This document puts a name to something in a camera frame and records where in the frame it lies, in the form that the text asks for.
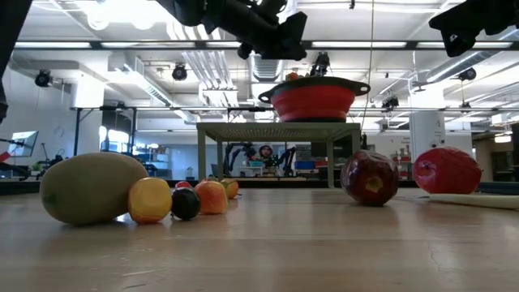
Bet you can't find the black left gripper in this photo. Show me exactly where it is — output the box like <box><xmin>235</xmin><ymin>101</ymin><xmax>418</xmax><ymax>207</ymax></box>
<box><xmin>202</xmin><ymin>0</ymin><xmax>308</xmax><ymax>61</ymax></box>

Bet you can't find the red colander grey rim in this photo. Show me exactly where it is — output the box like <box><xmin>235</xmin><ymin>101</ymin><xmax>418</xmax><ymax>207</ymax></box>
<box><xmin>258</xmin><ymin>76</ymin><xmax>371</xmax><ymax>124</ymax></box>

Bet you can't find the dark red apple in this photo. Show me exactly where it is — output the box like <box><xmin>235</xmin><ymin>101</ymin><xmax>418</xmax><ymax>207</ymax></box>
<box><xmin>340</xmin><ymin>149</ymin><xmax>400</xmax><ymax>208</ymax></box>

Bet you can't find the dark purple plum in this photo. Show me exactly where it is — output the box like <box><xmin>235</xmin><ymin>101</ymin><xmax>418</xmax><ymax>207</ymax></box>
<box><xmin>170</xmin><ymin>187</ymin><xmax>202</xmax><ymax>221</ymax></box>

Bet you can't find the green perforated metal shelf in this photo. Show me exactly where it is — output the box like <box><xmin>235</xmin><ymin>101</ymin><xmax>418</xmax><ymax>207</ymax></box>
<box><xmin>196</xmin><ymin>122</ymin><xmax>362</xmax><ymax>190</ymax></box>

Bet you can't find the white room pillar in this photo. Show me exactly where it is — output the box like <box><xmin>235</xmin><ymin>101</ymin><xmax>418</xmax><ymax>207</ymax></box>
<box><xmin>409</xmin><ymin>111</ymin><xmax>447</xmax><ymax>152</ymax></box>

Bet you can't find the person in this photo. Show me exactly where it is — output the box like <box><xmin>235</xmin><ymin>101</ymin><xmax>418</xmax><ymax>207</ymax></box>
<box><xmin>255</xmin><ymin>144</ymin><xmax>285</xmax><ymax>178</ymax></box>

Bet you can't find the background computer monitor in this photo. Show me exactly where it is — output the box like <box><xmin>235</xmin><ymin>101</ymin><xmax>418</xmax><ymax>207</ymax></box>
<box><xmin>6</xmin><ymin>130</ymin><xmax>40</xmax><ymax>159</ymax></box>

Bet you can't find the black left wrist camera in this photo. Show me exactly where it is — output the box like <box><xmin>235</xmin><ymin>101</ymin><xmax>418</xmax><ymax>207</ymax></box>
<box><xmin>259</xmin><ymin>0</ymin><xmax>290</xmax><ymax>18</ymax></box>

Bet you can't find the silver ceiling duct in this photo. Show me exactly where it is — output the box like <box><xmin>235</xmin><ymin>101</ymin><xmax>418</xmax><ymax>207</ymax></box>
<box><xmin>242</xmin><ymin>0</ymin><xmax>299</xmax><ymax>82</ymax></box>

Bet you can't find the black overhead camera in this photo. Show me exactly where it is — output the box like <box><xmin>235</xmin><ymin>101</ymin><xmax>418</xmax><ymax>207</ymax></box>
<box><xmin>309</xmin><ymin>51</ymin><xmax>332</xmax><ymax>78</ymax></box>

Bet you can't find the knife with cream handle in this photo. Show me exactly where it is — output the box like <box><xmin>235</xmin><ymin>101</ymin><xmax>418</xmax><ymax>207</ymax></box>
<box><xmin>417</xmin><ymin>192</ymin><xmax>519</xmax><ymax>211</ymax></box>

